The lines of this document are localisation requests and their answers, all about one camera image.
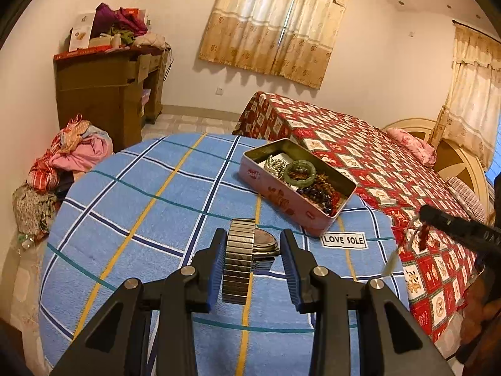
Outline narrow beige patterned curtain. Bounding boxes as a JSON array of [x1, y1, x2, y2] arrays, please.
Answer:
[[428, 23, 501, 169]]

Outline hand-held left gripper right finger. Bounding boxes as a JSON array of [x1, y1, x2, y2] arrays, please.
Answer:
[[280, 229, 455, 376]]

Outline window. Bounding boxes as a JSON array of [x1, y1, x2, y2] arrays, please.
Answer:
[[485, 159, 501, 189]]

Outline green jade bangle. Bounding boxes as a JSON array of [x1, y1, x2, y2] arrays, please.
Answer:
[[282, 160, 317, 185]]

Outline blue plaid cloth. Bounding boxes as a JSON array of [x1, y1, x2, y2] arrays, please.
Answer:
[[39, 133, 410, 376]]

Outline white card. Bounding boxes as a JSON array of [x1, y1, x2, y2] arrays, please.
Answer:
[[256, 151, 292, 165]]

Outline pink pillow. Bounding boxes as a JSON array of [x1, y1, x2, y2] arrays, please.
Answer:
[[385, 127, 436, 168]]

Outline bed with red patterned bedspread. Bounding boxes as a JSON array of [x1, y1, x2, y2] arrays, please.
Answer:
[[233, 91, 488, 341]]

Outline wide beige patterned curtain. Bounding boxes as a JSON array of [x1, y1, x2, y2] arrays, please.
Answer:
[[198, 0, 355, 90]]

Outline dark purple bead bracelet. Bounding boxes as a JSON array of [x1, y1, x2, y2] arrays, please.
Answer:
[[295, 186, 341, 216]]

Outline brown wooden cabinet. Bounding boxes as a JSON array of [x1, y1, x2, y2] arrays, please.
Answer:
[[54, 45, 173, 153]]

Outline striped pillow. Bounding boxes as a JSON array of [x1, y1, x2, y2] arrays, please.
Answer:
[[446, 176, 488, 224]]

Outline amber bead bracelet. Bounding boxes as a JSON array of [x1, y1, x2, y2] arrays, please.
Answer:
[[309, 172, 349, 204]]

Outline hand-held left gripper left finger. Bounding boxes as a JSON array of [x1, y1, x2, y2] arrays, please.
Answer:
[[50, 229, 228, 376]]

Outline person's right hand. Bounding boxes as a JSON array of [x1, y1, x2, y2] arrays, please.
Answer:
[[460, 278, 492, 346]]

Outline pink tin box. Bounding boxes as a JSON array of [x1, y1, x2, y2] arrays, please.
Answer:
[[239, 138, 358, 238]]

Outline flat red box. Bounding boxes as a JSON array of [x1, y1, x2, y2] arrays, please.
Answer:
[[54, 45, 130, 61]]

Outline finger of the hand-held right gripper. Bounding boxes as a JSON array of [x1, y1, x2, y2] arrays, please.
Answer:
[[419, 205, 501, 259]]

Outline cream wooden headboard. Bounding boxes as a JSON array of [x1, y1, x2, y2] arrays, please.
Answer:
[[381, 117, 496, 204]]

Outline metal band wristwatch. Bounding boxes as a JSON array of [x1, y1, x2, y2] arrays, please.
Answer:
[[221, 219, 282, 304]]

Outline pile of clothes on cabinet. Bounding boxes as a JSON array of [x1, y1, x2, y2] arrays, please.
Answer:
[[94, 3, 167, 50]]

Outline white cardboard box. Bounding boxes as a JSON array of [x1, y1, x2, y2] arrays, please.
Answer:
[[68, 13, 96, 52]]

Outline red charm with white tassel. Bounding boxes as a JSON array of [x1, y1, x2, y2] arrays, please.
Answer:
[[381, 213, 430, 277]]

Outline silver chain jewelry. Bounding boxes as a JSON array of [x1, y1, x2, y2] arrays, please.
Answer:
[[263, 156, 292, 179]]

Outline heap of colourful clothes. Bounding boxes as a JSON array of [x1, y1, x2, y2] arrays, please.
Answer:
[[12, 113, 114, 243]]

